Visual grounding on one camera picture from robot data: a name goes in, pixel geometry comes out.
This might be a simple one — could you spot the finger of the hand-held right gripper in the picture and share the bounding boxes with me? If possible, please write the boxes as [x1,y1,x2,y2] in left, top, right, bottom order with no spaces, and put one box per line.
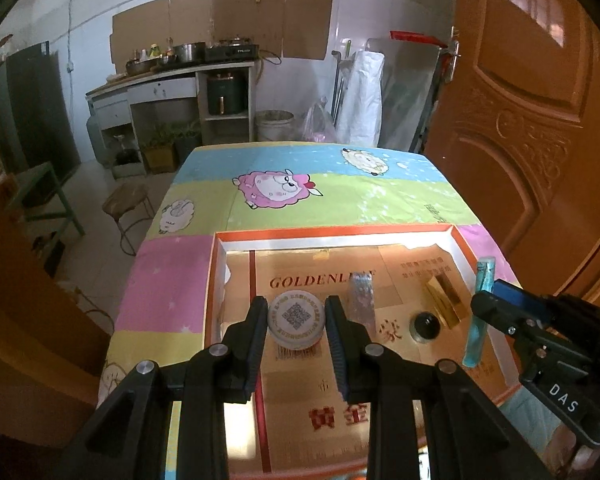
[471,291,536,336]
[494,280,556,320]

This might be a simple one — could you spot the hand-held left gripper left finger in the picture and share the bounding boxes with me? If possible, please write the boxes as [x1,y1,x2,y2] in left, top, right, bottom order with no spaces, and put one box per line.
[55,296,270,480]

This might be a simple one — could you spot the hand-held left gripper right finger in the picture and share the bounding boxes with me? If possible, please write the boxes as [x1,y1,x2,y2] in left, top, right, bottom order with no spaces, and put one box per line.
[325,295,553,480]

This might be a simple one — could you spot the teal lighter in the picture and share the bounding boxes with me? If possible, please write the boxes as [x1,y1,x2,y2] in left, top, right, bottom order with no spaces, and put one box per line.
[462,256,496,368]

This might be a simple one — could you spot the white round cap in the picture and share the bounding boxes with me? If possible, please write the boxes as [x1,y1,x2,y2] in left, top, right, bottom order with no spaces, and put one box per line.
[266,291,327,351]

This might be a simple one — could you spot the gold lipstick case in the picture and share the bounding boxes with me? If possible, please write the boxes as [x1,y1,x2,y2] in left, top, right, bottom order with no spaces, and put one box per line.
[425,274,470,330]

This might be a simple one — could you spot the clear patterned lip gloss box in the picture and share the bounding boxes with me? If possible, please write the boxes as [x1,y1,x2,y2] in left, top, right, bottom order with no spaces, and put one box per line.
[346,276,376,333]

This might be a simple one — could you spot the small black jar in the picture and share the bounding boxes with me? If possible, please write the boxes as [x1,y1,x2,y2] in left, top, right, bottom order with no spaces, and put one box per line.
[411,311,443,345]

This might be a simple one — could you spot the shallow orange-rimmed cardboard tray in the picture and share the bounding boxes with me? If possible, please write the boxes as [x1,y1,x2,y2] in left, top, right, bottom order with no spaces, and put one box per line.
[202,225,523,480]

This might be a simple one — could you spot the flattened printed cardboard liner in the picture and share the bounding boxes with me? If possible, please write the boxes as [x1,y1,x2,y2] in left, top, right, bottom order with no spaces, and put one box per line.
[220,242,511,478]

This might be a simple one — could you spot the carved wooden door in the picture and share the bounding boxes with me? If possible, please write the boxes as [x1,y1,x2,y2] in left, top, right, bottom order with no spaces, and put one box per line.
[422,0,600,306]

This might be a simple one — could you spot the round metal-legged stool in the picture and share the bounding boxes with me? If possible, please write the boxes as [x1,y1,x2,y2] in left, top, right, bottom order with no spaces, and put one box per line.
[102,180,156,256]

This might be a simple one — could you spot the crate of green plants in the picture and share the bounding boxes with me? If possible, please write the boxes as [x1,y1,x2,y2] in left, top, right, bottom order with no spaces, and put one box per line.
[139,127,201,173]

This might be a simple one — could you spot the white bucket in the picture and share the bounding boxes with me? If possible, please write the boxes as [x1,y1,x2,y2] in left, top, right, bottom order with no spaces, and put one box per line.
[256,110,296,142]

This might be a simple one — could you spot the pink plastic bag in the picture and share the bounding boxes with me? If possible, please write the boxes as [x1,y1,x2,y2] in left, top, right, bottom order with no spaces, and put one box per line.
[302,97,337,143]

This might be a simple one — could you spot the clear plastic sheet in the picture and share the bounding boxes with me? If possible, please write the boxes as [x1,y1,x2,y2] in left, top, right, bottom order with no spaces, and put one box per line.
[365,37,443,153]

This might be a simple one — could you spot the white woven sack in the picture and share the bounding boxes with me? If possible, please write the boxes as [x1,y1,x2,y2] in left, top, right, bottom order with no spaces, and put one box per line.
[336,50,385,147]

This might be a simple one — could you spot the dark green air fryer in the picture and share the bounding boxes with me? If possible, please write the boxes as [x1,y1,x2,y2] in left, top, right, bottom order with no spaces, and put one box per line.
[206,72,248,116]

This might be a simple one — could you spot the grey gas cylinder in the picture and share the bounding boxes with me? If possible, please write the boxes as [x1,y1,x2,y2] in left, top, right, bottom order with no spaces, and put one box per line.
[86,112,112,166]

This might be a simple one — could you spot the kitchen counter cabinet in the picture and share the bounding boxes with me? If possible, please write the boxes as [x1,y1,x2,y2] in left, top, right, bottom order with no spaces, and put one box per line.
[86,60,261,171]

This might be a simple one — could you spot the red tape strip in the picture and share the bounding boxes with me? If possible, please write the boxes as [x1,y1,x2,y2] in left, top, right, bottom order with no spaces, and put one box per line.
[390,30,443,46]

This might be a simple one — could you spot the black gas stove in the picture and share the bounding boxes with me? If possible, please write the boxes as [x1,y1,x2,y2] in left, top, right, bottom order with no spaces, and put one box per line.
[203,45,261,61]

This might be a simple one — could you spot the steel cooking pot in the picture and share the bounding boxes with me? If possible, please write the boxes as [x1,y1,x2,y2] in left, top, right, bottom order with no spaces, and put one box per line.
[172,42,207,63]

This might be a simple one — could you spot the dark frying pan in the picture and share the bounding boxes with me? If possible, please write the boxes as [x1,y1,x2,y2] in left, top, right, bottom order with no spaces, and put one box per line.
[125,59,161,75]

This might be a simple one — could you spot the dark grey panel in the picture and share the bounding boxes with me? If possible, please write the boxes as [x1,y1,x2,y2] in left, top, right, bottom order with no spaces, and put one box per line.
[0,40,81,176]

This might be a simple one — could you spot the metal door handle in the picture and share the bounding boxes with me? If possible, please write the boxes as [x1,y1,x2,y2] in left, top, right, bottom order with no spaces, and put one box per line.
[442,25,463,83]

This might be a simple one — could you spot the green metal frame stand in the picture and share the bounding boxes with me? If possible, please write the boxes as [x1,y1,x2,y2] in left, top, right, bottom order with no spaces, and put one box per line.
[5,161,87,241]

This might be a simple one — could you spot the cardboard sheets on wall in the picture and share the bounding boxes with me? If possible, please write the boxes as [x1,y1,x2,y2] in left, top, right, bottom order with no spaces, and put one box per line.
[110,0,333,63]

